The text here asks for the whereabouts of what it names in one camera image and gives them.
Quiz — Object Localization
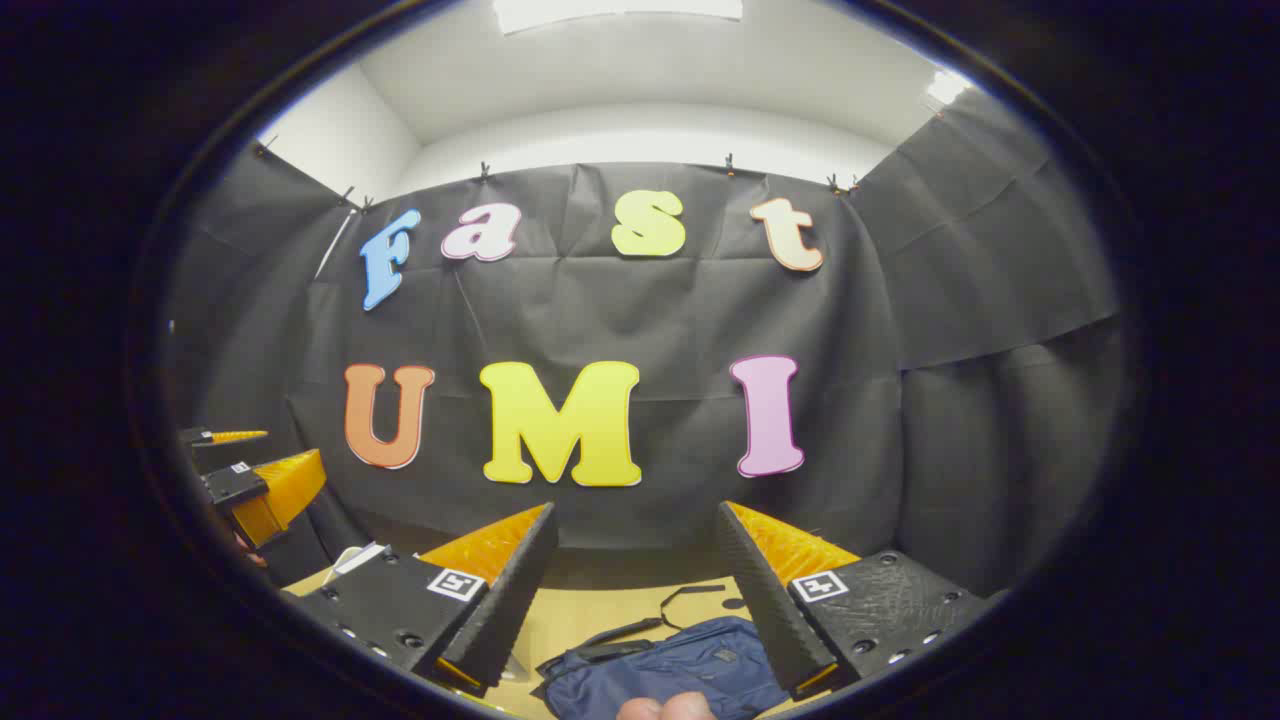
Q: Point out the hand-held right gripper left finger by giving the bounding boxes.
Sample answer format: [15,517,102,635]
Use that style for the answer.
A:
[290,502,559,699]

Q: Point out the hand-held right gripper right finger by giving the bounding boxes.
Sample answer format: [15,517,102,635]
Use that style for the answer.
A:
[715,500,996,701]

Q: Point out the white bookshelf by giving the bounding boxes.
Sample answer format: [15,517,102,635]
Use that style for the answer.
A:
[325,543,391,579]

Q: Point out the blue schoolbag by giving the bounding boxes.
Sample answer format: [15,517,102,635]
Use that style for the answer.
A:
[535,583,801,720]

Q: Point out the black backdrop cloth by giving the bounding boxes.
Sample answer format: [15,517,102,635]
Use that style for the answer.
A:
[165,85,1126,601]

